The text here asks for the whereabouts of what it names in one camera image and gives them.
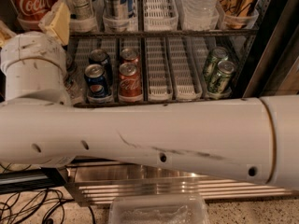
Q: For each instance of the clear water bottle top shelf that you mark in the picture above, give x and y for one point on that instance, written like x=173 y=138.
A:
x=199 y=0

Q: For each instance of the front red coke can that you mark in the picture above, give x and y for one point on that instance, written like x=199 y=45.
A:
x=129 y=80

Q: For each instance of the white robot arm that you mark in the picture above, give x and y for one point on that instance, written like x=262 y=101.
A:
x=254 y=140

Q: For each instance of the rear dark pepsi can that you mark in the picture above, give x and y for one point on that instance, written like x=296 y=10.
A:
x=100 y=56

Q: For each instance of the rear red coke can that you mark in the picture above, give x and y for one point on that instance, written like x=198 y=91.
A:
x=130 y=55

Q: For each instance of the clear plastic bin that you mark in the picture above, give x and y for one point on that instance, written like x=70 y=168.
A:
x=159 y=209

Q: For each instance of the front water bottle middle shelf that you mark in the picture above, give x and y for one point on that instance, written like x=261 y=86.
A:
x=73 y=90

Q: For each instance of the stainless steel fridge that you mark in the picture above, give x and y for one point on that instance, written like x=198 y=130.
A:
x=98 y=181

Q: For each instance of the red coke can top shelf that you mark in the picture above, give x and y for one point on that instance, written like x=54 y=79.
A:
x=32 y=11

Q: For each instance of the silver blue can top shelf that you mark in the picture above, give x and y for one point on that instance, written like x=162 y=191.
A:
x=119 y=9

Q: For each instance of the rear green can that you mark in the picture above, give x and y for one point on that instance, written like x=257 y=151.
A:
x=214 y=56

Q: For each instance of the empty white tray middle left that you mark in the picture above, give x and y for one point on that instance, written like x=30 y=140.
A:
x=159 y=82

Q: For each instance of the front blue pepsi can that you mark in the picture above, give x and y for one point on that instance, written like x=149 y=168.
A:
x=95 y=77

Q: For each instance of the empty white shelf tray top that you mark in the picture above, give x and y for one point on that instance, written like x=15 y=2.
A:
x=160 y=15

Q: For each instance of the empty white tray middle right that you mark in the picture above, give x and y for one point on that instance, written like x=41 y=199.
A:
x=185 y=80

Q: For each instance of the green white can top shelf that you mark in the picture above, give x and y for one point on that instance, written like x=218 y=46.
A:
x=83 y=9

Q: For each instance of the front green can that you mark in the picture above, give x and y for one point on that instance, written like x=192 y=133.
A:
x=221 y=77

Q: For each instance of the glass fridge door right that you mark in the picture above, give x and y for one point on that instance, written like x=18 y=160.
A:
x=272 y=65

